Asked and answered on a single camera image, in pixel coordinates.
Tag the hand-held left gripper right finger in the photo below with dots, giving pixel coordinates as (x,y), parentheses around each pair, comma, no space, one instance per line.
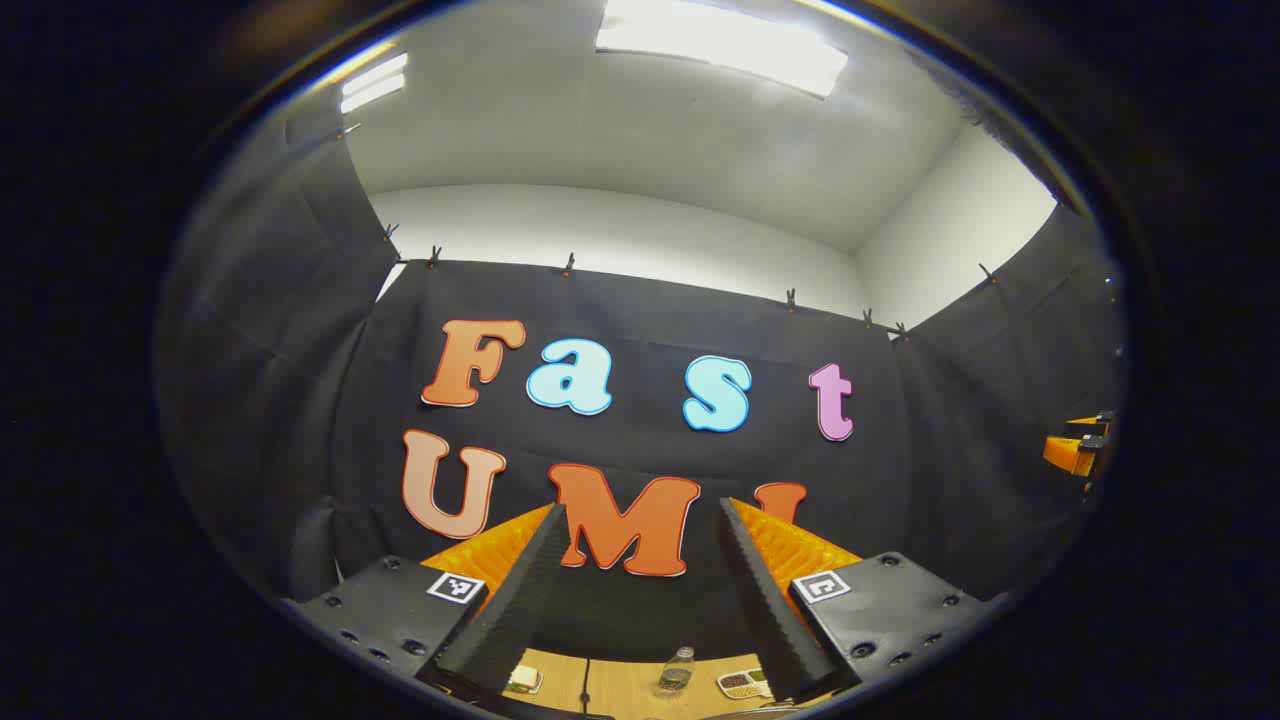
(765,610)

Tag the white divided dish of grains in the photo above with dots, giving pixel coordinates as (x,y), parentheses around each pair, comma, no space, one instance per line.
(742,684)

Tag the small ceiling light panel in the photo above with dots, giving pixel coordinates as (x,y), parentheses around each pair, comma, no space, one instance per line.
(374,82)

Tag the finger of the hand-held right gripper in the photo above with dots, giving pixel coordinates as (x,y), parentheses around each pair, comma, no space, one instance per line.
(1072,452)

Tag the sandwich with lettuce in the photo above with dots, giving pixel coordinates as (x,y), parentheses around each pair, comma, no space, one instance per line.
(523,680)

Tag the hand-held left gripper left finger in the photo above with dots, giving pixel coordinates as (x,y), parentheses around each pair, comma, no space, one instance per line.
(520,610)

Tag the clear plastic water bottle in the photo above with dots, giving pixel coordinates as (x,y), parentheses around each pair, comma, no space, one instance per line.
(677,675)

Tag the large ceiling light panel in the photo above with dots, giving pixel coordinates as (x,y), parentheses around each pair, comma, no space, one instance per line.
(725,42)

